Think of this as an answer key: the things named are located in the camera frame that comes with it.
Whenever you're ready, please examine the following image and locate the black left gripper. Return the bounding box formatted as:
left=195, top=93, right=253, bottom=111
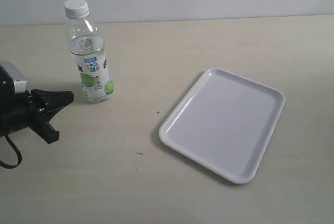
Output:
left=1, top=89, right=74, bottom=144

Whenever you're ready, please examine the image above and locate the clear plastic drink bottle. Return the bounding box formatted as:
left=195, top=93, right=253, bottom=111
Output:
left=67, top=16, right=114, bottom=102

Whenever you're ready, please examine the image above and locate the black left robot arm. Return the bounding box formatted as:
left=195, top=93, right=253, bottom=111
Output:
left=1, top=62, right=74, bottom=144

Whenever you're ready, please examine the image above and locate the white rectangular plastic tray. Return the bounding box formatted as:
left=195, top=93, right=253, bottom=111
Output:
left=159, top=68, right=285, bottom=184

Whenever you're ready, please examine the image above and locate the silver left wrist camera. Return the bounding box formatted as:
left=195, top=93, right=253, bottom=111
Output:
left=1, top=61, right=27, bottom=94

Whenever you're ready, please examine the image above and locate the white bottle cap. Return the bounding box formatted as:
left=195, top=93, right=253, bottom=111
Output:
left=64, top=0, right=90, bottom=19

